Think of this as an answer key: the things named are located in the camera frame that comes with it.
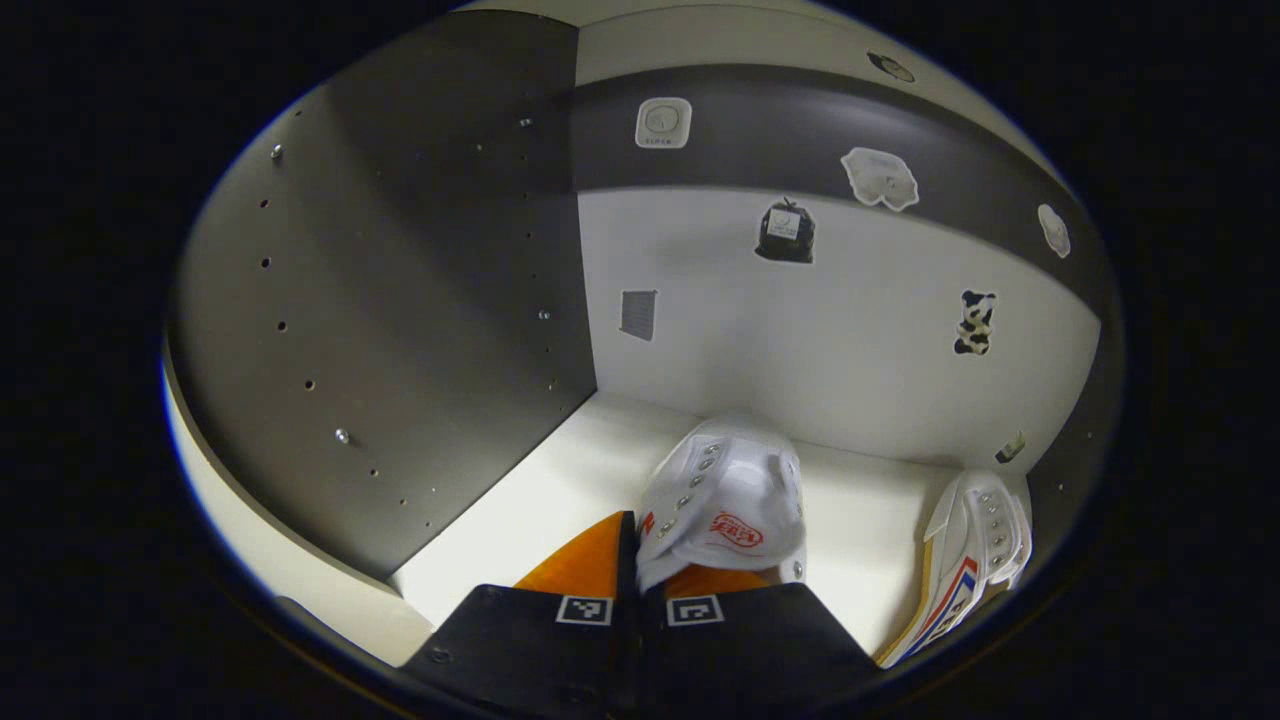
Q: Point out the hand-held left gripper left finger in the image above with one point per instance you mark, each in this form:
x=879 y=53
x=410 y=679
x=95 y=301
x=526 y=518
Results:
x=530 y=650

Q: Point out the white shoe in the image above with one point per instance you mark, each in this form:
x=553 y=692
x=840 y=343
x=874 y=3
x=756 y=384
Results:
x=980 y=530
x=720 y=490

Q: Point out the white grey shoe cabinet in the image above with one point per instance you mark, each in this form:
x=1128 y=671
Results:
x=400 y=300

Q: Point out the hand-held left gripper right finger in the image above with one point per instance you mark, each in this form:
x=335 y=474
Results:
x=760 y=650

